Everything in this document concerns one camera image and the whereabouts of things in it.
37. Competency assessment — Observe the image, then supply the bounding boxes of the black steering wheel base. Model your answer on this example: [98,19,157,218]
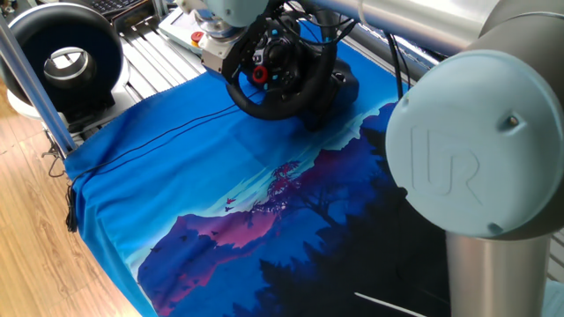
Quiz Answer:
[303,56,360,132]

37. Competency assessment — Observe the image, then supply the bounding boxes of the aluminium frame post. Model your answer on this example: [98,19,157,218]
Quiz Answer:
[0,15,78,158]

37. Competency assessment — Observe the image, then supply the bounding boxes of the silver Schunk gripper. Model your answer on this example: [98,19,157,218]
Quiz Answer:
[200,18,268,83]

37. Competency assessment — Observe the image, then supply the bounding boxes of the blue landscape print cloth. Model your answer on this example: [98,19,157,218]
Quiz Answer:
[64,41,450,317]

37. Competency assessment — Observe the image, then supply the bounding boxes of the silver round force sensor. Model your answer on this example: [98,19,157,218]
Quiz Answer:
[193,8,241,41]

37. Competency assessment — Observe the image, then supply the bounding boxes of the thin black cable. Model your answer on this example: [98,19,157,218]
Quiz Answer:
[83,90,263,180]
[64,102,242,233]

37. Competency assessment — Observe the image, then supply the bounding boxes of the black keyboard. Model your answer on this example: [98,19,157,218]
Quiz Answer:
[81,0,145,18]

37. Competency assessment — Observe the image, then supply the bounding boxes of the black round ring fan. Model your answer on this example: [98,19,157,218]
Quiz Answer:
[0,2,131,129]

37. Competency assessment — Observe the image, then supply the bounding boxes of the white emergency stop box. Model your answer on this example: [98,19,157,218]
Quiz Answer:
[157,6,208,56]

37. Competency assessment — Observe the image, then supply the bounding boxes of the thin black hanging wire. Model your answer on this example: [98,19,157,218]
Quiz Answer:
[41,140,67,180]

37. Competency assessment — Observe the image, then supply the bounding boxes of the dark brown flat box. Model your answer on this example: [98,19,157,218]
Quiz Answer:
[112,2,160,33]

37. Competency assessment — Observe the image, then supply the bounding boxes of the black leather steering wheel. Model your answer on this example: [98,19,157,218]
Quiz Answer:
[225,8,340,121]

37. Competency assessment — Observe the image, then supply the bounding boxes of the white zip tie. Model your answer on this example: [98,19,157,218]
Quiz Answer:
[353,291,428,317]

